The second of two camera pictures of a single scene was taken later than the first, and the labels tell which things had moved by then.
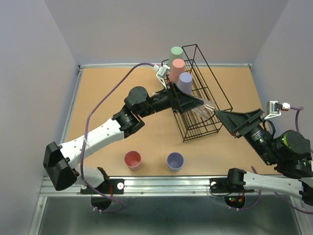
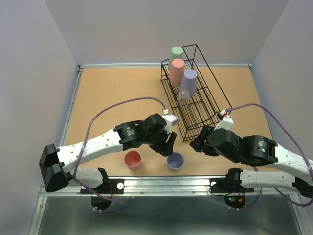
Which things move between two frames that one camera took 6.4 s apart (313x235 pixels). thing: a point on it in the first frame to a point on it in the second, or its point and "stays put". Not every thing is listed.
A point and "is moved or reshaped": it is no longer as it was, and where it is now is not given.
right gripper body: x=258 y=139 to x=234 y=157
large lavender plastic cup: x=185 y=82 is moved or reshaped
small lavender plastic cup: x=175 y=161 stays put
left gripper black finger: x=185 y=102 to x=165 y=147
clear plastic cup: x=206 y=111 is moved or reshaped
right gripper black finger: x=234 y=121 to x=197 y=144
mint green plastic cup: x=176 y=53 stays put
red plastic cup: x=132 y=159 stays put
